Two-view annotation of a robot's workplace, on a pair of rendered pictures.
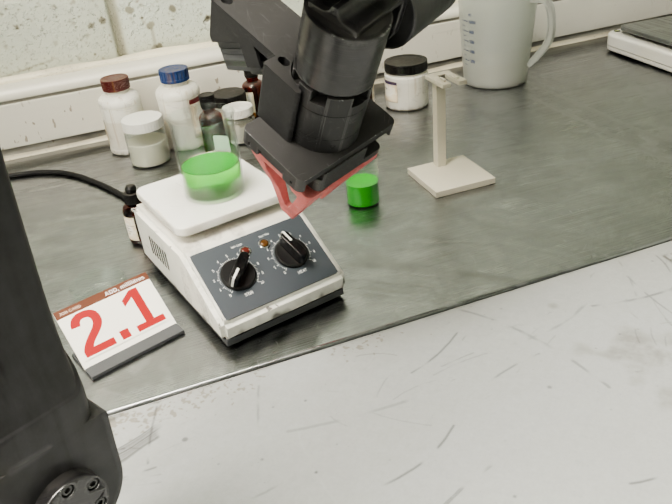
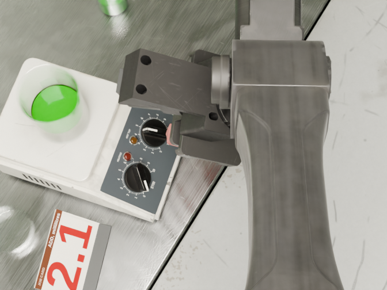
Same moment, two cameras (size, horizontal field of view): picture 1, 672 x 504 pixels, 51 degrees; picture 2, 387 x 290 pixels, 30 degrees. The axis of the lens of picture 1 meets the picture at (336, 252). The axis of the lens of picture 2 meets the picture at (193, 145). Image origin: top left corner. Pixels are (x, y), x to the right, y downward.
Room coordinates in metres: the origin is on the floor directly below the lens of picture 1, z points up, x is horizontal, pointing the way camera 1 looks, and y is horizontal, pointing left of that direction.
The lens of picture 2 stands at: (0.33, 0.16, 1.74)
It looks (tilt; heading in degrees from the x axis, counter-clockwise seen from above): 73 degrees down; 324
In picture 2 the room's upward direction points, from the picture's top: 4 degrees counter-clockwise
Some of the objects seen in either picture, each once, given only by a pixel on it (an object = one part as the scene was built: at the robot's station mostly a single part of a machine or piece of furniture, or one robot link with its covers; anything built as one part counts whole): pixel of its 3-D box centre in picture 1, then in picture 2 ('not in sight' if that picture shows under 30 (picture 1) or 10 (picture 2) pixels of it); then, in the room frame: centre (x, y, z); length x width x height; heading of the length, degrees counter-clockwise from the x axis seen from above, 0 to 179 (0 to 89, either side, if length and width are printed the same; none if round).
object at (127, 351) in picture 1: (120, 323); (74, 255); (0.51, 0.20, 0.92); 0.09 x 0.06 x 0.04; 127
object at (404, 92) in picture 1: (406, 82); not in sight; (1.07, -0.14, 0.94); 0.07 x 0.07 x 0.07
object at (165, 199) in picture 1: (211, 193); (56, 118); (0.63, 0.12, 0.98); 0.12 x 0.12 x 0.01; 31
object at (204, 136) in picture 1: (209, 156); (58, 108); (0.62, 0.11, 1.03); 0.07 x 0.06 x 0.08; 21
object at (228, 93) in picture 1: (230, 110); not in sight; (1.04, 0.14, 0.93); 0.05 x 0.05 x 0.06
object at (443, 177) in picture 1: (450, 129); not in sight; (0.78, -0.15, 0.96); 0.08 x 0.08 x 0.13; 17
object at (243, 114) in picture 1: (239, 123); not in sight; (0.99, 0.12, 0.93); 0.05 x 0.05 x 0.05
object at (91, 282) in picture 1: (99, 290); (10, 229); (0.59, 0.24, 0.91); 0.06 x 0.06 x 0.02
